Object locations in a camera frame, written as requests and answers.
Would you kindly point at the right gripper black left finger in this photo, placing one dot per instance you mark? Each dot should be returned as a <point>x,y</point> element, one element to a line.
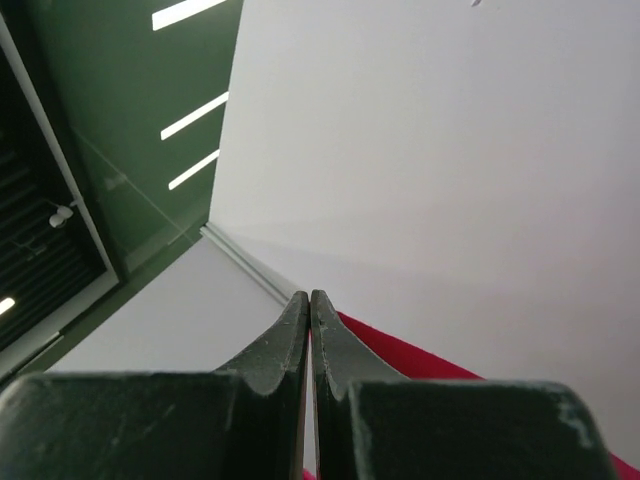
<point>244,420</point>

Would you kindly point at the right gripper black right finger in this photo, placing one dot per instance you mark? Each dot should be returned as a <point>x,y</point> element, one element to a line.
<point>450,430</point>

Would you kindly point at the red polo t shirt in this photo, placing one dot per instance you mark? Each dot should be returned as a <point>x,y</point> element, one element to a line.
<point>400,350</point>

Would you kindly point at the left aluminium corner post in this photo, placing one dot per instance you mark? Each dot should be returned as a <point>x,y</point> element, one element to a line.
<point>276,286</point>

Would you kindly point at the white ceiling camera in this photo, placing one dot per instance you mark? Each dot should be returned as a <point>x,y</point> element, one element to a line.
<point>62,215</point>

